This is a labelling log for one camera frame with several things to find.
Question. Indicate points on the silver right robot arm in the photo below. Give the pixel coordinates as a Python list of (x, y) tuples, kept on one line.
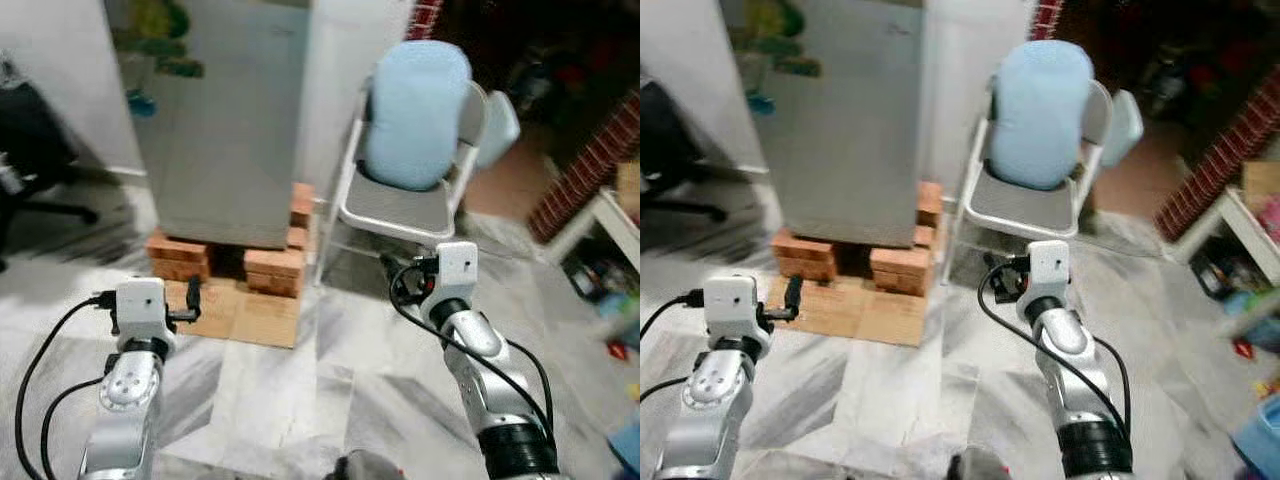
[(490, 380), (1075, 380)]

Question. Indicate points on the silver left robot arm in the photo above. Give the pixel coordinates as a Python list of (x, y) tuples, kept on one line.
[(130, 400), (715, 400)]

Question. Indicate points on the grey fridge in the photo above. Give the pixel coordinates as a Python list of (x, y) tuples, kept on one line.
[(850, 140), (225, 140)]

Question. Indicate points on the blue fridge magnet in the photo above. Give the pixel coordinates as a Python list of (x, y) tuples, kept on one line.
[(760, 103), (141, 103)]

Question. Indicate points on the red brick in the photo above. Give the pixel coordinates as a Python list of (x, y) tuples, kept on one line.
[(303, 210), (803, 269), (274, 285), (897, 284), (896, 258), (180, 247), (802, 243), (272, 261), (180, 270), (930, 210)]

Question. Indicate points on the grey folding chair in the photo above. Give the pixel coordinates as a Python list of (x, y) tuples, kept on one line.
[(395, 215), (1020, 212)]

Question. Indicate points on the brown cardboard sheet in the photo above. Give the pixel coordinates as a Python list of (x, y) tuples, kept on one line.
[(250, 320), (870, 320)]

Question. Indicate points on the light blue pillow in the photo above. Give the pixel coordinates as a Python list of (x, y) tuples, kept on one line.
[(1042, 115), (415, 115)]

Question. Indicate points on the small red toy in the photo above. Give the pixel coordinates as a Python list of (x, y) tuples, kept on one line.
[(1248, 349), (618, 350)]

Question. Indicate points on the white shelf unit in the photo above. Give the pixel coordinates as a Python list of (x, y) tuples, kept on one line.
[(600, 225), (1235, 225)]

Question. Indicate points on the black office chair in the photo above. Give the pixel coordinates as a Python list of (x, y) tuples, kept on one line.
[(675, 150), (35, 150)]

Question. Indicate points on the brown cardboard box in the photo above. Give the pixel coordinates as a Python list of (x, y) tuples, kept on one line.
[(1262, 183), (629, 188)]

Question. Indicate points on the blue plastic bin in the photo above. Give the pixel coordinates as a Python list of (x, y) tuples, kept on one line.
[(625, 450), (1260, 440)]

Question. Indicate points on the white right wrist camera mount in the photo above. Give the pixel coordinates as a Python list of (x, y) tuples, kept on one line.
[(457, 268), (1049, 267)]

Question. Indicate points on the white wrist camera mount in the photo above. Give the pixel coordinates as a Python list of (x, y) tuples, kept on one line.
[(140, 305), (457, 268), (1049, 267), (732, 305)]

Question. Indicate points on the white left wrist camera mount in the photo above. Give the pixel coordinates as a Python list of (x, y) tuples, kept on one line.
[(732, 305), (140, 305)]

